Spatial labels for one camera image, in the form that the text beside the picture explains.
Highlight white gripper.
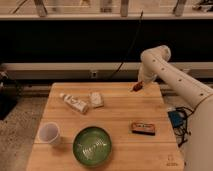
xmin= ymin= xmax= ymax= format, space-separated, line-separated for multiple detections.
xmin=138 ymin=66 xmax=157 ymax=86

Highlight red pepper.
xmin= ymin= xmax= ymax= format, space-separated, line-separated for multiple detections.
xmin=131 ymin=81 xmax=143 ymax=92

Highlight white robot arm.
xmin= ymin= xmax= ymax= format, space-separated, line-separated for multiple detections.
xmin=138 ymin=45 xmax=213 ymax=171

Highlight green ceramic bowl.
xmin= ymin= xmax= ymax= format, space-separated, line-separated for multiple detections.
xmin=72 ymin=126 xmax=112 ymax=167

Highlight blue power box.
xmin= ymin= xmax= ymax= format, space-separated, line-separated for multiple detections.
xmin=168 ymin=111 xmax=183 ymax=128

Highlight brown snack packet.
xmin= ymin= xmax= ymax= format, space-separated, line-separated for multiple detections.
xmin=130 ymin=122 xmax=155 ymax=136

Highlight white tube bottle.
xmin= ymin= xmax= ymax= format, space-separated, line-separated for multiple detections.
xmin=60 ymin=93 xmax=88 ymax=114

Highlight dark object at left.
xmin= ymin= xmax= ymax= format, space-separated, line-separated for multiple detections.
xmin=0 ymin=71 xmax=21 ymax=120

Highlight black hanging cable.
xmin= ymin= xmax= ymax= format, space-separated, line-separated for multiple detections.
xmin=109 ymin=10 xmax=144 ymax=80

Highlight white wall outlet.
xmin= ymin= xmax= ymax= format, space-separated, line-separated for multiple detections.
xmin=91 ymin=71 xmax=98 ymax=79

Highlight black floor cables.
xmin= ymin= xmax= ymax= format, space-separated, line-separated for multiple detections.
xmin=169 ymin=105 xmax=195 ymax=148

